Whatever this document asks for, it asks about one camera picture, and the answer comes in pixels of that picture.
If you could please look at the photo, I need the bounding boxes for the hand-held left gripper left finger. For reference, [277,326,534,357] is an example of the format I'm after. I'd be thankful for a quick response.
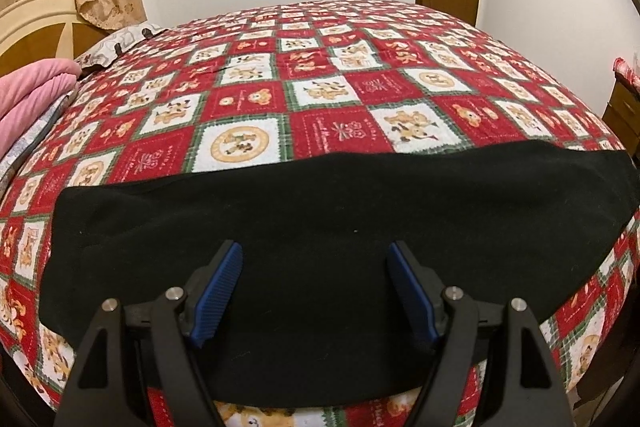
[52,240,244,427]

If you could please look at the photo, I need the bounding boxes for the red patterned cloth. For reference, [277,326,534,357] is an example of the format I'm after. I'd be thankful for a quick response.
[612,57,640,95]

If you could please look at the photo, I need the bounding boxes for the red checked printed blanket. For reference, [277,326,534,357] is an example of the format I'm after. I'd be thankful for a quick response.
[0,0,640,427]

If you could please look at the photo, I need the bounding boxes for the black pants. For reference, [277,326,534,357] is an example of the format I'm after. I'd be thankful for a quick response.
[40,138,640,408]

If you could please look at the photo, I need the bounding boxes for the cream and brown headboard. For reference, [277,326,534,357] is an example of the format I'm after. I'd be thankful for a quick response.
[0,0,108,78]

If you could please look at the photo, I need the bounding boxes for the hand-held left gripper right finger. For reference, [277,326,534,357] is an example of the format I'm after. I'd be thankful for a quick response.
[387,241,573,427]

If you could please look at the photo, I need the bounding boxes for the brown wooden nightstand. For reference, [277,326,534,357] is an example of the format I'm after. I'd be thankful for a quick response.
[602,72,640,152]

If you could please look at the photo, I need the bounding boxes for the grey floral pillow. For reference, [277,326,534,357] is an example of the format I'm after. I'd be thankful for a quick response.
[0,92,83,192]

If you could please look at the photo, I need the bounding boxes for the pink folded blanket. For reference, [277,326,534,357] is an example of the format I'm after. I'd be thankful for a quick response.
[0,57,81,162]

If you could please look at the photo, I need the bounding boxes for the grey patterned pillow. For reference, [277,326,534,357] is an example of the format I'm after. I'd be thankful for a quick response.
[75,22,168,75]

